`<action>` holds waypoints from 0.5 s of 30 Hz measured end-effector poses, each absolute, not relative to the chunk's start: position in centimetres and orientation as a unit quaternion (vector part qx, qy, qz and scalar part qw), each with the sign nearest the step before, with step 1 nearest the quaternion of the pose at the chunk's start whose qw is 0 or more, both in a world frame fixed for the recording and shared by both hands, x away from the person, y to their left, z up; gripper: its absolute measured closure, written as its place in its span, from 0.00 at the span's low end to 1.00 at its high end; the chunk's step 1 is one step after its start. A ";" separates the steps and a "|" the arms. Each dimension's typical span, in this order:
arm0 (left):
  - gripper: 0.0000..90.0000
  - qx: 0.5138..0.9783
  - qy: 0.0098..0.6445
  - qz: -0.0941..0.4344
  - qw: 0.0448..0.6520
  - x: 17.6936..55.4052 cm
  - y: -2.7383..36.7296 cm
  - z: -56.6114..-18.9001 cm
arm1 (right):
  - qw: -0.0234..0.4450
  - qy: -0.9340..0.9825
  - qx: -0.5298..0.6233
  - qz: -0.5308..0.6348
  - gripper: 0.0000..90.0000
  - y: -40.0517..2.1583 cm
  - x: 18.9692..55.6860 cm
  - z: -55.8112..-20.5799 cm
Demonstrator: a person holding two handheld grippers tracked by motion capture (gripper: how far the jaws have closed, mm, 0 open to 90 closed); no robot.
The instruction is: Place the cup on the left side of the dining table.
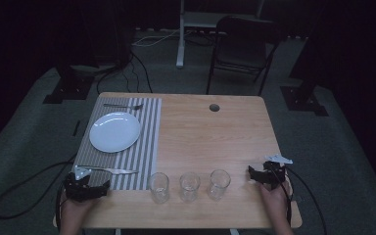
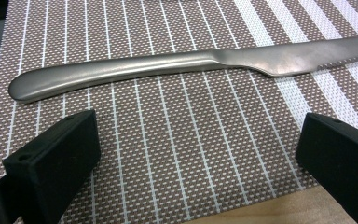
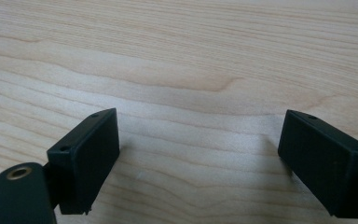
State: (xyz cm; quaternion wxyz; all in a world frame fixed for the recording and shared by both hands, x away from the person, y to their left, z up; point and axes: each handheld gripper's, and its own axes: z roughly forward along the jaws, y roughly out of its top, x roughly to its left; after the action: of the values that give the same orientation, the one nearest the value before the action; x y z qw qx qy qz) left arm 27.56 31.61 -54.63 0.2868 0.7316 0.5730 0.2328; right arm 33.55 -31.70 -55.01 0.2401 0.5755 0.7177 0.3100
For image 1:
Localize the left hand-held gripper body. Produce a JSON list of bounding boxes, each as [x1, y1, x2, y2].
[[63, 164, 96, 202]]

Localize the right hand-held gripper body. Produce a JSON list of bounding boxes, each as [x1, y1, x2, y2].
[[262, 154, 294, 191]]

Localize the person's left hand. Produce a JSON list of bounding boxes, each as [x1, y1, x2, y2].
[[60, 190, 100, 223]]

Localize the person's right hand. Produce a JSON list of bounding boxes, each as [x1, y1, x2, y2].
[[258, 176, 294, 220]]

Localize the metal table knife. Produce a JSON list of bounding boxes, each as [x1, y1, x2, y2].
[[83, 164, 140, 175]]

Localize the clear drinking glass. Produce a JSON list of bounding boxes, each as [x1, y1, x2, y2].
[[148, 171, 170, 205], [207, 168, 232, 202], [178, 171, 202, 203]]

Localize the white round plate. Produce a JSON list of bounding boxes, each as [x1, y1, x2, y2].
[[88, 111, 142, 154]]

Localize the grey striped placemat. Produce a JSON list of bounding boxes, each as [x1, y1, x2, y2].
[[72, 96, 164, 192]]

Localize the small black floor object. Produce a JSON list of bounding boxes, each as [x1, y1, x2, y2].
[[71, 119, 81, 138]]

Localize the black stand base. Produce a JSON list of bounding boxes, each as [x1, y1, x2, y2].
[[279, 84, 330, 118], [42, 64, 96, 105]]

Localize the black folding chair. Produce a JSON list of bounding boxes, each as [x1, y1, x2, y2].
[[205, 15, 282, 97]]

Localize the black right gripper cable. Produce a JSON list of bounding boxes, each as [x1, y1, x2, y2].
[[283, 165, 328, 235]]

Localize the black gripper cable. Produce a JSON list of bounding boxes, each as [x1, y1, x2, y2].
[[0, 152, 79, 220], [283, 165, 328, 235]]

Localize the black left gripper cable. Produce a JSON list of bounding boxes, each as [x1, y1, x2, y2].
[[0, 152, 79, 220]]

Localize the black floor cables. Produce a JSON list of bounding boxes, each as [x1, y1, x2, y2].
[[95, 51, 154, 96]]

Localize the white metal desk frame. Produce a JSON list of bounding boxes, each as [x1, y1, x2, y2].
[[175, 0, 266, 69]]

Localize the white floor cable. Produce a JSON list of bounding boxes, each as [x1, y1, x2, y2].
[[131, 27, 194, 48]]

